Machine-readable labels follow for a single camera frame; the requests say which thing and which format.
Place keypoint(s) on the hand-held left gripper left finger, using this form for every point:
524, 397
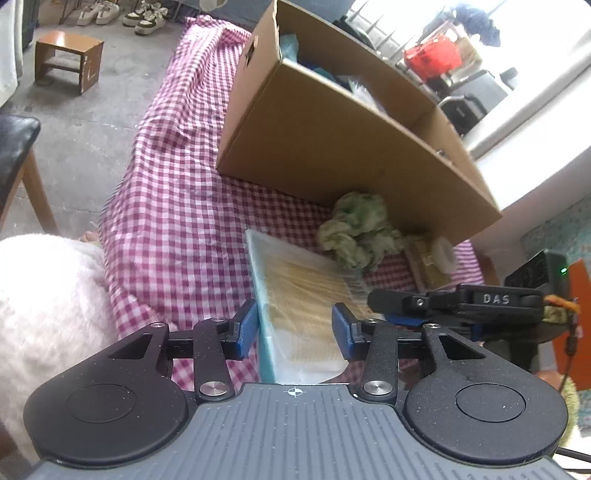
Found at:
247, 330

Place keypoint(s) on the person's bare foot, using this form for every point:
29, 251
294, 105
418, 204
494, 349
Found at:
90, 237

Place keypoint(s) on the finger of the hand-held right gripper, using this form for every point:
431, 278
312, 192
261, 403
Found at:
415, 301
408, 320

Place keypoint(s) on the large red plastic bag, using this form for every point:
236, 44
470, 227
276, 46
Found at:
429, 57

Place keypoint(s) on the pale green cloth bundle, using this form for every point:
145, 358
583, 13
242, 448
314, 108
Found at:
360, 221

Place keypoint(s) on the light blue towel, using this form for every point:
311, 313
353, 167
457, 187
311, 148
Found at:
288, 46

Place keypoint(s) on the large cardboard box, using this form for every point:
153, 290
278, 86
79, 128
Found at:
323, 152

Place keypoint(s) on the pink checkered tablecloth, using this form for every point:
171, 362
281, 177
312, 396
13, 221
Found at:
184, 230

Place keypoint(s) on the dark blue hanging cloth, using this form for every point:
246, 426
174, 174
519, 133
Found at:
480, 23

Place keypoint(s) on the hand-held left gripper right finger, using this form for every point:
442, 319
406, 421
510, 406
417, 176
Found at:
342, 332

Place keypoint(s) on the yellow green patterned cloth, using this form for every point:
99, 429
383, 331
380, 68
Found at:
572, 406

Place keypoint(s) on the wooden chair black seat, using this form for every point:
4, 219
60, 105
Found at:
14, 138

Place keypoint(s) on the white fluffy garment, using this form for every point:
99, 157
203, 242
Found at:
46, 323

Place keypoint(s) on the green white sneaker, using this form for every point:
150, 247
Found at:
136, 14
150, 21

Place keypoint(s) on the clear plastic packet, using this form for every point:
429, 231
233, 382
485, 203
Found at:
364, 92

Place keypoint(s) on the clear packet of yellow noodles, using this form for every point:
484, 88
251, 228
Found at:
295, 295

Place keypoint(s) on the small wooden stool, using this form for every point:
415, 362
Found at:
69, 44

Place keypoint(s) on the wheelchair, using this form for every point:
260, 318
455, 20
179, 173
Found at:
471, 99

